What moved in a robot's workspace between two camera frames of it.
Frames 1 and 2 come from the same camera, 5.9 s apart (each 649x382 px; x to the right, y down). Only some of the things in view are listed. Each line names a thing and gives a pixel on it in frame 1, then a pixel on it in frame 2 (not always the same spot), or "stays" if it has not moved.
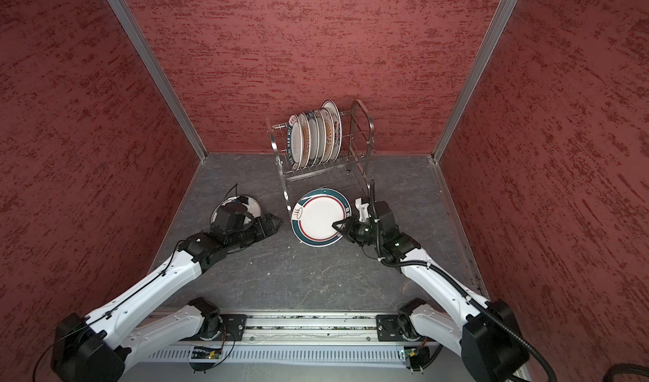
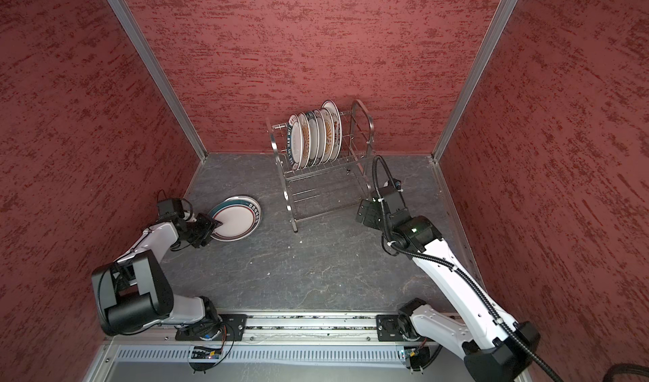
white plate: (329, 134) stays
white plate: (314, 137) stays
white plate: (322, 136) stays
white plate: (313, 214) -> (240, 216)
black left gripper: (262, 233) -> (209, 224)
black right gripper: (351, 223) -> (372, 210)
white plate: (306, 127) stays
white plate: (295, 141) stays
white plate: (331, 109) stays
